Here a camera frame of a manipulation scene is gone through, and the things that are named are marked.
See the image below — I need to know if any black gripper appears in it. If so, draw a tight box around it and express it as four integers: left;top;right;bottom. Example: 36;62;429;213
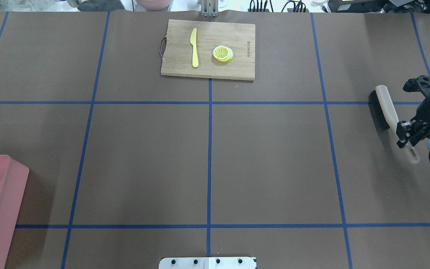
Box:
396;75;430;149

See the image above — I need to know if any beige hand brush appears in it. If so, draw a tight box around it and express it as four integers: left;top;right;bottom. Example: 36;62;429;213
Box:
368;85;420;164

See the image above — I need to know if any yellow lemon slice toy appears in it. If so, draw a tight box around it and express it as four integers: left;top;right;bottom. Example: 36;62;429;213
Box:
213;45;234;62

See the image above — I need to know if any yellow plastic knife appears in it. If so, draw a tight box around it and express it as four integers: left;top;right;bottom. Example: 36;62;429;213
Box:
189;28;199;68

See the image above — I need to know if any bamboo cutting board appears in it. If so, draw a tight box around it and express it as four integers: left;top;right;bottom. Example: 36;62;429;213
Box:
161;19;256;81

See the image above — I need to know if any pink bowl with ice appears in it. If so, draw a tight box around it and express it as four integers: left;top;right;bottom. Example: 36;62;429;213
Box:
133;0;174;12

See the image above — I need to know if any dark grey cloth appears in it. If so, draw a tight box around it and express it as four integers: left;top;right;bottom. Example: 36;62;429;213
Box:
77;0;125;12

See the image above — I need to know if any aluminium frame post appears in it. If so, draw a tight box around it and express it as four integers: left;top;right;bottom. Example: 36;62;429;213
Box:
197;0;219;17

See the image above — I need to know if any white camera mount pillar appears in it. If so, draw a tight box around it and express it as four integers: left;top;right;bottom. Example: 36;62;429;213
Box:
158;257;257;269

